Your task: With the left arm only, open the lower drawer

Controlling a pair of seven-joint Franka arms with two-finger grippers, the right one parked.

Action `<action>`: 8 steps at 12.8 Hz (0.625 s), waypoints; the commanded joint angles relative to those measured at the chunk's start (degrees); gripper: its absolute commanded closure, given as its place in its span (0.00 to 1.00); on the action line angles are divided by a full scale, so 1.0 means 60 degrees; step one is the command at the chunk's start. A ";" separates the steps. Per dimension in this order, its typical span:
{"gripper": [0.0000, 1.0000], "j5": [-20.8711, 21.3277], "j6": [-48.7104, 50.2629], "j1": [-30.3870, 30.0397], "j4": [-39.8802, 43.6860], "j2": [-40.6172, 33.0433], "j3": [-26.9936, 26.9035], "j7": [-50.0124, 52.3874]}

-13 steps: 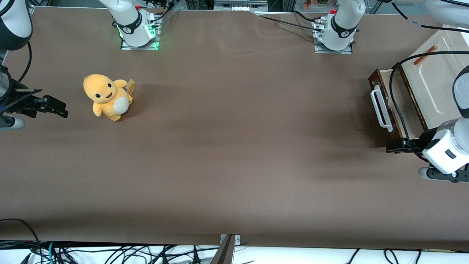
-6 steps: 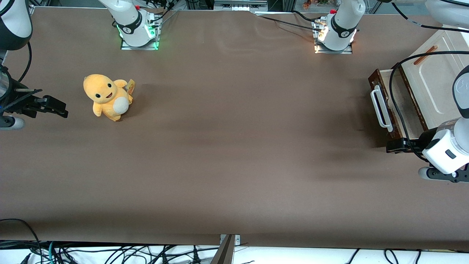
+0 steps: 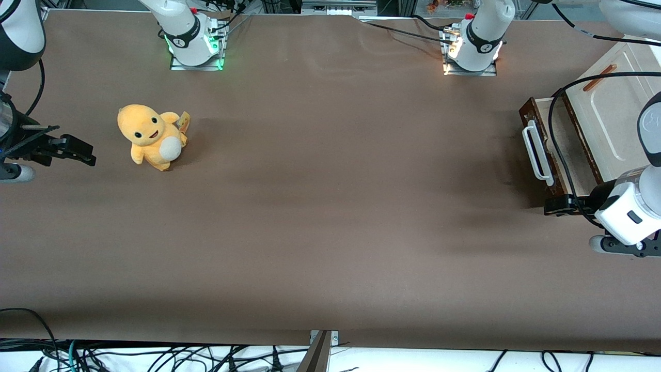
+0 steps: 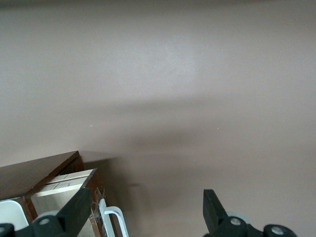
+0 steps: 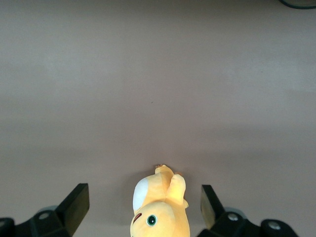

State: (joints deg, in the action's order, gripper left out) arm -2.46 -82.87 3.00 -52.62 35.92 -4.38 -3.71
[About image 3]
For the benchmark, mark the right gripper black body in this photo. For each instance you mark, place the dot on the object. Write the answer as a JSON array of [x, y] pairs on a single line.
[[27, 143]]

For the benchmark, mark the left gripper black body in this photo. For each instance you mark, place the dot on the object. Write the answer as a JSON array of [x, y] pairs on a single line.
[[598, 197]]

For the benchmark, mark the dark wooden drawer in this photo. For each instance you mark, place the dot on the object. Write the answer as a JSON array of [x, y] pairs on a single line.
[[560, 144]]

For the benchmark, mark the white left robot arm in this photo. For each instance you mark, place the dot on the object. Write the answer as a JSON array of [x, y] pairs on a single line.
[[483, 36]]

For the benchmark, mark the yellow plush toy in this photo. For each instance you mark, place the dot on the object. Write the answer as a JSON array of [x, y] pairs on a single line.
[[150, 147]]

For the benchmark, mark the small orange objects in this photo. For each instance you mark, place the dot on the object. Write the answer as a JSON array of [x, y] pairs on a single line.
[[433, 6]]

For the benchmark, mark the white power strip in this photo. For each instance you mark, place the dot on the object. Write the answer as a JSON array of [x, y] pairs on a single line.
[[338, 7]]

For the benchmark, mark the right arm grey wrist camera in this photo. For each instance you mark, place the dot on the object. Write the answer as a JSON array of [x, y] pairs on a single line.
[[15, 174]]

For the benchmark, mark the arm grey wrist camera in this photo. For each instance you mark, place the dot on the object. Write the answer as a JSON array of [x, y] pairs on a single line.
[[15, 174], [599, 244]]

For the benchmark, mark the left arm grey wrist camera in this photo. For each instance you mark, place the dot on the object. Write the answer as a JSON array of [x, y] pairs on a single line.
[[599, 244]]

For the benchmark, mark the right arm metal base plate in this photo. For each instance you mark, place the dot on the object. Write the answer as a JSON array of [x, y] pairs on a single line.
[[206, 66]]

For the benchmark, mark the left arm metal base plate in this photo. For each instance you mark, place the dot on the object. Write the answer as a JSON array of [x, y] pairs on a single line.
[[465, 73]]

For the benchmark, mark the grey metal bracket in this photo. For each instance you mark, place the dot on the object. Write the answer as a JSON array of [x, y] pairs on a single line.
[[317, 356]]

